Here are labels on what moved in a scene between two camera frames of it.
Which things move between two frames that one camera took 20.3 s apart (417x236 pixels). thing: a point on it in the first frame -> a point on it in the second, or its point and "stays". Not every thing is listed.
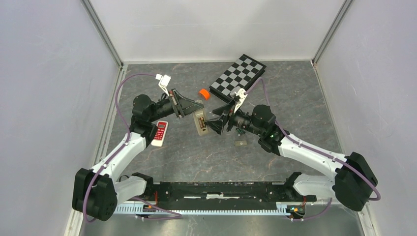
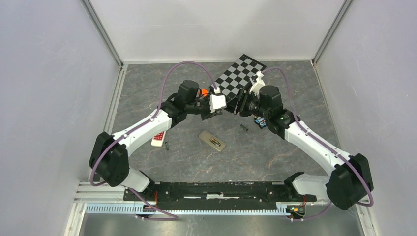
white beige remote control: (199, 118) -> (208, 138)
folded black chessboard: (243, 73) stays
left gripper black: (185, 105) -> (209, 113)
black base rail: (225, 195) stays
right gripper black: (227, 113) -> (244, 96)
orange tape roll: (205, 93) stays
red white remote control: (159, 137) stays
